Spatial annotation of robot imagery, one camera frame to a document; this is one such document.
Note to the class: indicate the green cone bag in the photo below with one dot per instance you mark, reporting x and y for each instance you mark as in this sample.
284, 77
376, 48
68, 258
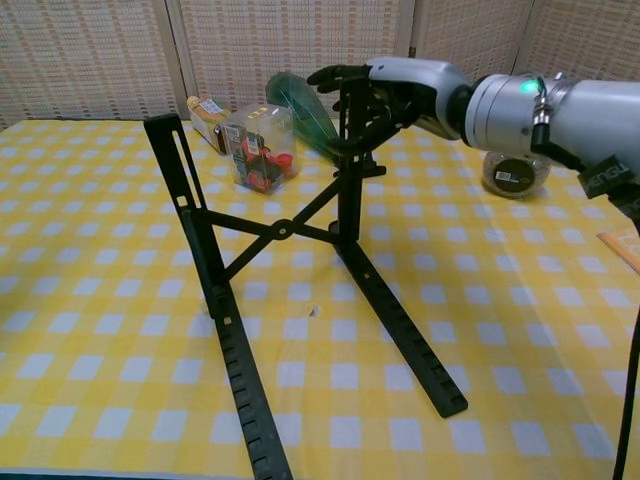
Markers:
295, 107

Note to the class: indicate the woven folding screen panel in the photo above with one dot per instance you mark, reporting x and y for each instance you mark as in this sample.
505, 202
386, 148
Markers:
585, 35
75, 55
300, 40
465, 30

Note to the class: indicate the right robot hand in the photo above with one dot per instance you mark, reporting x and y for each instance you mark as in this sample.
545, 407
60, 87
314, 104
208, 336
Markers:
420, 90

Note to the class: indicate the yellow snack package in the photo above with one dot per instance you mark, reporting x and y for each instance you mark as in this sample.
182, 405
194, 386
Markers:
205, 117

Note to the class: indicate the yellow checkered tablecloth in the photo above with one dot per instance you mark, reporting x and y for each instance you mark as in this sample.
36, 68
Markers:
125, 300

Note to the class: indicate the glass jar black lid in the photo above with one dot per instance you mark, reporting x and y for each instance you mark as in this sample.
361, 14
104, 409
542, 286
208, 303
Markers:
510, 177

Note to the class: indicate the black folding stand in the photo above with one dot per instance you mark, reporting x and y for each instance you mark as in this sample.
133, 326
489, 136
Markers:
247, 400

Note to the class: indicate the yellow white book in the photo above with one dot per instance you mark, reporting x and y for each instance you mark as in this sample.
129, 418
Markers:
627, 247

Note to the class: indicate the clear plastic toy box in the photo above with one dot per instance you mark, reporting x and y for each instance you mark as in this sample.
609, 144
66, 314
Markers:
260, 155

